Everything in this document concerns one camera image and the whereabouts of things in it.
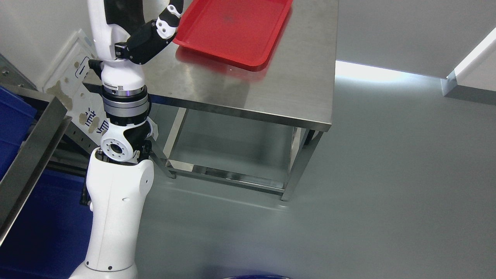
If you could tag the red plastic tray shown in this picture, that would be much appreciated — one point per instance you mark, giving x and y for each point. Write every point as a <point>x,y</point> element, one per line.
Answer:
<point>241,33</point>

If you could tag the blue bin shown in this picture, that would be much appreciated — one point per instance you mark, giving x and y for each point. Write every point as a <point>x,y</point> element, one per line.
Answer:
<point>50,236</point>
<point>16,117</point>

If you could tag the white labelled sign board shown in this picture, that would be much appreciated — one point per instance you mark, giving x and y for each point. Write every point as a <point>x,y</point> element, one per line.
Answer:
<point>65,81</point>

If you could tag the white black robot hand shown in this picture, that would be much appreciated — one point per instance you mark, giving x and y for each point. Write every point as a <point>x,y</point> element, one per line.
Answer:
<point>124,41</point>

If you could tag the steel shelf rack frame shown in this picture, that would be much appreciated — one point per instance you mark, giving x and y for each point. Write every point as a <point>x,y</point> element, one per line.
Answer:
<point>39,150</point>

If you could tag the blue bin lower left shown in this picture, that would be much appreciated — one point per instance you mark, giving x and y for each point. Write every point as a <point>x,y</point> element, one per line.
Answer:
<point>50,236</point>

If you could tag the stainless steel table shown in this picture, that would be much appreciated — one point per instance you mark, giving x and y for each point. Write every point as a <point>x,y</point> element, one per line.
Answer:
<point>294,88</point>

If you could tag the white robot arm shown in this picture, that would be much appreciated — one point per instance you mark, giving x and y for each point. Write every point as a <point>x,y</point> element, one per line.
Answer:
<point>119,177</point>

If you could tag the blue bin far left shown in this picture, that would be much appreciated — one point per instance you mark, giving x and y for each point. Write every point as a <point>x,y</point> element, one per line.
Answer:
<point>16,117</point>

